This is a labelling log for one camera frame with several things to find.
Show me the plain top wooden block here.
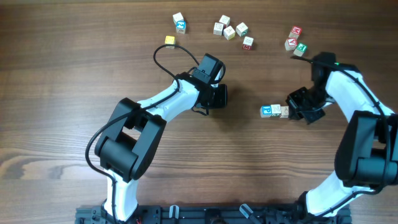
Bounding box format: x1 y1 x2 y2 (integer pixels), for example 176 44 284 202
172 12 184 24

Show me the green letter wooden block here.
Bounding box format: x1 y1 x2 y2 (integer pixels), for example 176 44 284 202
236 22 248 37

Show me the blue P wooden block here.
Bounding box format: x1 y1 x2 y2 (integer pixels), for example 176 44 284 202
260 105 272 118

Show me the red M wooden block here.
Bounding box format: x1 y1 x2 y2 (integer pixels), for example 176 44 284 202
243 36 254 50

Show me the yellow letter wooden block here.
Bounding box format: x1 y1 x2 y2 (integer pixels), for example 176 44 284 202
223 26 236 40

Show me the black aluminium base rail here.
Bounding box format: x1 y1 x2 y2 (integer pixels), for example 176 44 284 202
75 203 352 224

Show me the green sided white block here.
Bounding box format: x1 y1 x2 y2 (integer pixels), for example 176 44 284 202
271 104 282 117

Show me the red sided wooden block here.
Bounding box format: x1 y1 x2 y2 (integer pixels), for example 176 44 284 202
219 15 231 28

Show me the red A wooden block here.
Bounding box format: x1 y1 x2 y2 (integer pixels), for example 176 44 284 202
284 37 298 51

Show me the green F wooden block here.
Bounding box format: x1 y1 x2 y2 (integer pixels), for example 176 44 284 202
294 43 308 57

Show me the red W wooden block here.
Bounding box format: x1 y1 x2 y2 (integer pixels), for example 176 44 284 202
289 26 302 39

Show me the yellow top wooden block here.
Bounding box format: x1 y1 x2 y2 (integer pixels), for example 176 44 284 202
165 35 176 49

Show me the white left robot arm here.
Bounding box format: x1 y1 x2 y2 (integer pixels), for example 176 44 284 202
95 54 228 223

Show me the blue N wooden block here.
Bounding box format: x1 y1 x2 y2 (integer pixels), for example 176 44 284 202
176 21 187 34

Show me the blue framed wooden block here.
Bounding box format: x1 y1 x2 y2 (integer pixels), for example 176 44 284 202
213 22 224 35

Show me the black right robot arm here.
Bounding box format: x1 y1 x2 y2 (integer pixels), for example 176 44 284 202
286 52 397 223

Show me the blue D wooden block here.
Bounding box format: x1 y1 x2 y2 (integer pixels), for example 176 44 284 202
280 106 289 118

